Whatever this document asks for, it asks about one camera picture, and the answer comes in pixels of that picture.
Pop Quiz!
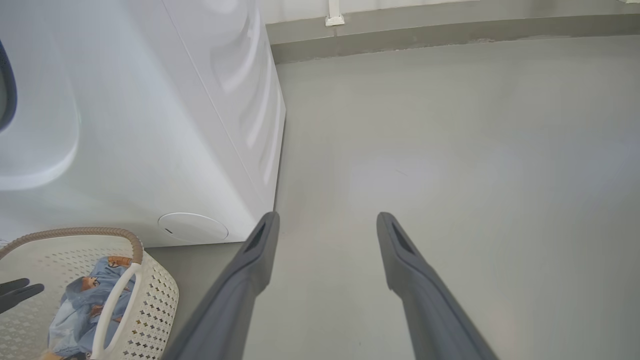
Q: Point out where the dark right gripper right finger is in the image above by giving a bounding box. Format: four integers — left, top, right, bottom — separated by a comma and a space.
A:
376, 212, 501, 360

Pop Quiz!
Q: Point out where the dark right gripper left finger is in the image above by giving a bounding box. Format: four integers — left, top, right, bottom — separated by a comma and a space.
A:
162, 211, 281, 360

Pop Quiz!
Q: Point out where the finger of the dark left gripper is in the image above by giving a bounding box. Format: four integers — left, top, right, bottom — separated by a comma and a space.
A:
0, 283, 45, 315
0, 278, 30, 297

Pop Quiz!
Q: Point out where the blue cartoon print clothing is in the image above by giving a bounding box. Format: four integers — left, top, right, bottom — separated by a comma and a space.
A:
47, 255, 137, 359

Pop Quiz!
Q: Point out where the white perforated basket, brown rim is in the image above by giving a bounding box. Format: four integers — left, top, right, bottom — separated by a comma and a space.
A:
0, 227, 180, 360

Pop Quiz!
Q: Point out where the grey rubber door gasket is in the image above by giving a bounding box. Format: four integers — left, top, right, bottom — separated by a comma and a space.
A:
0, 39, 19, 134

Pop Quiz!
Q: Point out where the white front-load washing machine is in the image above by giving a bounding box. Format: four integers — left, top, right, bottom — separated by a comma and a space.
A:
0, 0, 287, 249

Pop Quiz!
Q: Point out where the round white filter cover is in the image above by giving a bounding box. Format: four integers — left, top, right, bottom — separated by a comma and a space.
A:
158, 212, 230, 245

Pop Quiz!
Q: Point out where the white metal railing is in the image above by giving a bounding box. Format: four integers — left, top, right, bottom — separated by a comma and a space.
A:
325, 0, 346, 27

